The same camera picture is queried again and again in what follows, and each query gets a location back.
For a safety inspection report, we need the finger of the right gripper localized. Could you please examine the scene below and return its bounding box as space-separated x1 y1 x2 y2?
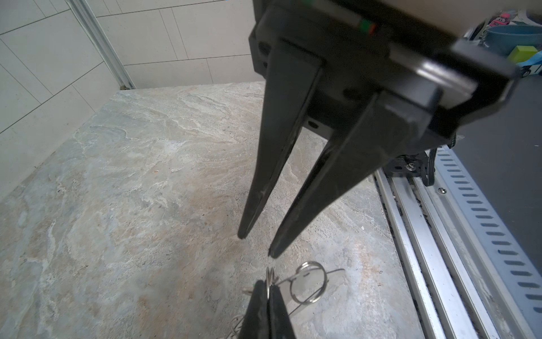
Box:
238 41 323 239
268 91 443 258

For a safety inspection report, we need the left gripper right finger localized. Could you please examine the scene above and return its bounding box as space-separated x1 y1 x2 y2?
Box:
269 285 296 339

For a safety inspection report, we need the right black corrugated cable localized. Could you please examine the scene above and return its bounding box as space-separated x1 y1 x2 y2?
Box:
423 131 458 187

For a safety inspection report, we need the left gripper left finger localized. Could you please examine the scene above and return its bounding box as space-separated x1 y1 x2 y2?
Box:
238 281 269 339

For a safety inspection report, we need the perforated vent strip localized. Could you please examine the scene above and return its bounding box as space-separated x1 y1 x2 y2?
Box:
436 148 541 322

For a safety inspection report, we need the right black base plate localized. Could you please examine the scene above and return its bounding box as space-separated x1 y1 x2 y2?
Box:
383 152 429 177

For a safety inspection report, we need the aluminium mounting rail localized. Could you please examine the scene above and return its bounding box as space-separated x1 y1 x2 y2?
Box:
375 171 541 338

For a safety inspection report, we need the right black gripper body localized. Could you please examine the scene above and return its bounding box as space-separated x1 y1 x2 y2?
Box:
249 1 519 145

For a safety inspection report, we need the metal key holder plate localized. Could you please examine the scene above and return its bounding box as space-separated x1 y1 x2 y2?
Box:
241 268 346 319

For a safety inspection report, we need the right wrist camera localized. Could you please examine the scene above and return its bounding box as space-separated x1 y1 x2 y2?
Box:
382 0 541 36

